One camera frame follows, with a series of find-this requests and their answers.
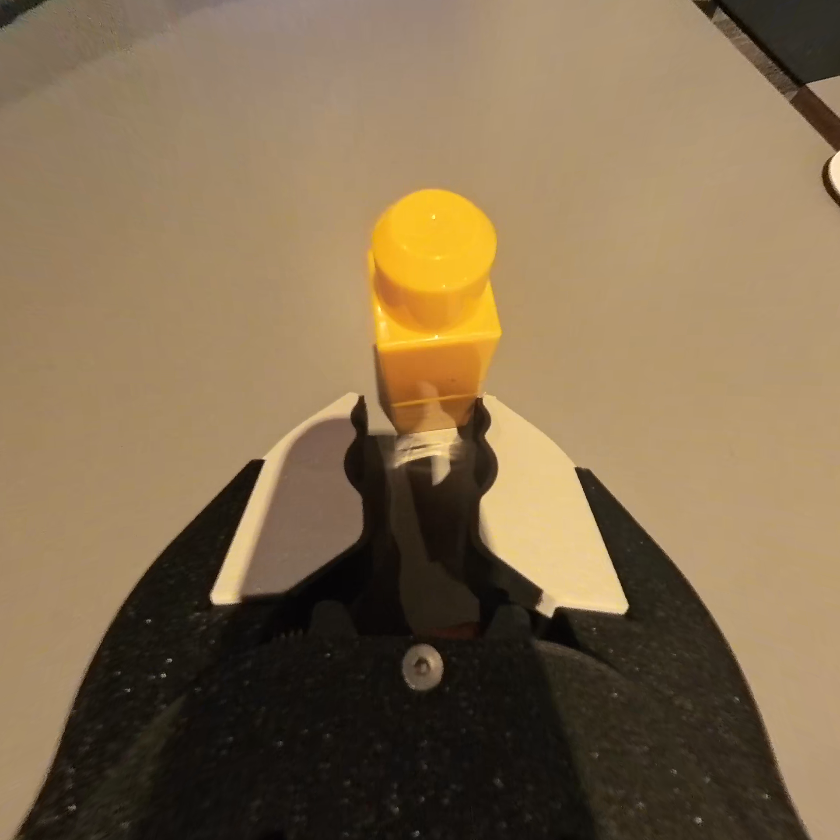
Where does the black desk mat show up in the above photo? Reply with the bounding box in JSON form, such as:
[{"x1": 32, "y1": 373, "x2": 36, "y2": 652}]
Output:
[{"x1": 715, "y1": 0, "x2": 840, "y2": 86}]

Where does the yellow mega block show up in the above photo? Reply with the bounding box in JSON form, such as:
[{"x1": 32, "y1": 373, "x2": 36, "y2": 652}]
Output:
[
  {"x1": 369, "y1": 188, "x2": 503, "y2": 403},
  {"x1": 388, "y1": 394, "x2": 479, "y2": 434}
]

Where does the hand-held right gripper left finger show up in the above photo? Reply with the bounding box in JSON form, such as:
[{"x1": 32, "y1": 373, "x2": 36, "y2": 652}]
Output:
[{"x1": 210, "y1": 392, "x2": 368, "y2": 606}]

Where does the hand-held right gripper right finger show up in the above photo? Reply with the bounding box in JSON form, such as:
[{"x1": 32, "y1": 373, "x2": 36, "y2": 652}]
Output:
[{"x1": 471, "y1": 394, "x2": 630, "y2": 618}]

